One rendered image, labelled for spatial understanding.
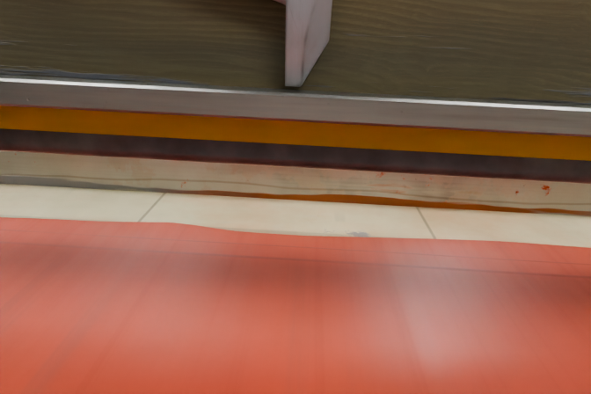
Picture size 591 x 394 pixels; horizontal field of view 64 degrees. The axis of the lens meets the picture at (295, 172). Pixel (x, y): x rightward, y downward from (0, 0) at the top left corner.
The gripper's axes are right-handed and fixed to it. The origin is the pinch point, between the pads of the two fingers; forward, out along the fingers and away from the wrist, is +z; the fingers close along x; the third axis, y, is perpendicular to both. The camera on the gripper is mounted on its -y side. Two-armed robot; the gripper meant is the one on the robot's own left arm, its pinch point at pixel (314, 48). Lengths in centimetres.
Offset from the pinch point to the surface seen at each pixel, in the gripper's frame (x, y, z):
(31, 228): -2.6, 14.5, 10.0
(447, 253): -2.4, -7.4, 10.0
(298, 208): -7.5, 0.4, 10.0
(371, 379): 7.2, -2.4, 10.0
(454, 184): -9.0, -9.4, 8.3
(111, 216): -4.6, 11.0, 10.0
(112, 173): -9.0, 12.7, 8.9
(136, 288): 2.7, 6.9, 10.0
